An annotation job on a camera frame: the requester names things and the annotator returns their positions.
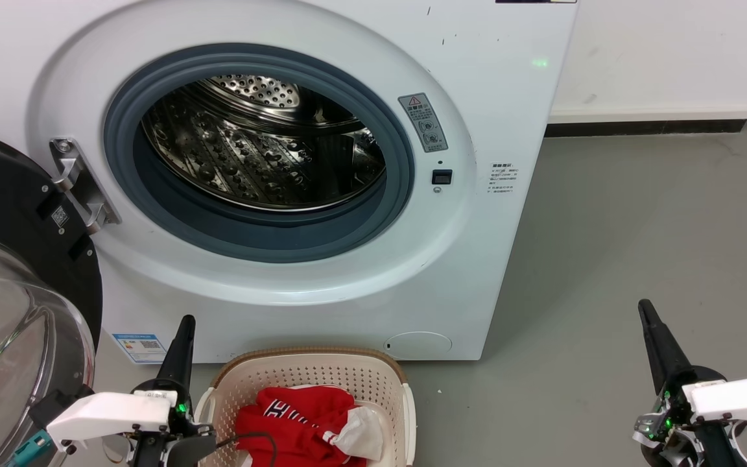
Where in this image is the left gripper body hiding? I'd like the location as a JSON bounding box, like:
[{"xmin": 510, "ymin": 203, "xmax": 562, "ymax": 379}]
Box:
[{"xmin": 128, "ymin": 381, "xmax": 219, "ymax": 467}]

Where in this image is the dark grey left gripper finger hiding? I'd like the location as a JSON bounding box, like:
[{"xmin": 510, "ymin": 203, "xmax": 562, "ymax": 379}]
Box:
[
  {"xmin": 156, "ymin": 315, "xmax": 186, "ymax": 385},
  {"xmin": 182, "ymin": 315, "xmax": 196, "ymax": 390}
]

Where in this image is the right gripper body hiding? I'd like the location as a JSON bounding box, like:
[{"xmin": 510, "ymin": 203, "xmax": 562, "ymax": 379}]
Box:
[{"xmin": 633, "ymin": 368, "xmax": 747, "ymax": 467}]

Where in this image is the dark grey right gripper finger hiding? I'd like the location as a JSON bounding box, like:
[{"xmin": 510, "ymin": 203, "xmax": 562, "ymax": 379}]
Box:
[
  {"xmin": 637, "ymin": 300, "xmax": 676, "ymax": 394},
  {"xmin": 645, "ymin": 300, "xmax": 696, "ymax": 384}
]

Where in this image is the red jersey with white lettering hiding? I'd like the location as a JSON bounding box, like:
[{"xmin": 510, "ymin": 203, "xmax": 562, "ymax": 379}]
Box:
[{"xmin": 234, "ymin": 386, "xmax": 369, "ymax": 467}]

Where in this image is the beige perforated laundry basket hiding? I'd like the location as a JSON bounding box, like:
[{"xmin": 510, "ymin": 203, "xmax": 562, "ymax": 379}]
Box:
[{"xmin": 193, "ymin": 347, "xmax": 418, "ymax": 467}]

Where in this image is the white front-loading washing machine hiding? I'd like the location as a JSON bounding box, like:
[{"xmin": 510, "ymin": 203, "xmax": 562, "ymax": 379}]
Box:
[{"xmin": 0, "ymin": 0, "xmax": 578, "ymax": 364}]

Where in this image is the perforated steel washing machine drum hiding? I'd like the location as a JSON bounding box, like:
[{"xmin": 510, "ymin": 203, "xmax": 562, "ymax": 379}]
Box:
[{"xmin": 141, "ymin": 75, "xmax": 387, "ymax": 211}]

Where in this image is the black-rimmed glass washing machine door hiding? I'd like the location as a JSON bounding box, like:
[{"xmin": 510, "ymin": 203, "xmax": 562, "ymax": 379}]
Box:
[{"xmin": 0, "ymin": 126, "xmax": 103, "ymax": 467}]

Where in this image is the blue energy label sticker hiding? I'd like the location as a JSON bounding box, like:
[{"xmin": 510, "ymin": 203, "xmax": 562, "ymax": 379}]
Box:
[{"xmin": 112, "ymin": 333, "xmax": 167, "ymax": 365}]

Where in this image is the grey rubber door gasket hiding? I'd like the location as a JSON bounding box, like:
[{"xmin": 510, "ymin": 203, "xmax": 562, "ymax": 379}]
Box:
[{"xmin": 102, "ymin": 43, "xmax": 415, "ymax": 263}]

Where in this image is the white cloth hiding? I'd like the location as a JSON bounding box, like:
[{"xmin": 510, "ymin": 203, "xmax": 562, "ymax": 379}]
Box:
[{"xmin": 331, "ymin": 405, "xmax": 385, "ymax": 462}]

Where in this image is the silver metal door hinge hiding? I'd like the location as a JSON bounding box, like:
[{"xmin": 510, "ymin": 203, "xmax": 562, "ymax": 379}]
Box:
[{"xmin": 49, "ymin": 138, "xmax": 121, "ymax": 235}]

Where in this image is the round white filter cover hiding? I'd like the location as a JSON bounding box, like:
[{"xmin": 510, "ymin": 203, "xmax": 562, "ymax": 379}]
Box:
[{"xmin": 383, "ymin": 331, "xmax": 453, "ymax": 360}]

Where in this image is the small printed text sticker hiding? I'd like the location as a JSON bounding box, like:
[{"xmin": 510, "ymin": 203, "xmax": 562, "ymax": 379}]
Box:
[{"xmin": 488, "ymin": 162, "xmax": 518, "ymax": 195}]

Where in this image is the grey warning sticker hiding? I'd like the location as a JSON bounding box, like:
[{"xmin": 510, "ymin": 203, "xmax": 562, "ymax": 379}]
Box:
[{"xmin": 398, "ymin": 93, "xmax": 449, "ymax": 154}]

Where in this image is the thin black cable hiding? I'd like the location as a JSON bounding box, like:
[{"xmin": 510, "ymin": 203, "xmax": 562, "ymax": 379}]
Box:
[{"xmin": 215, "ymin": 431, "xmax": 278, "ymax": 467}]

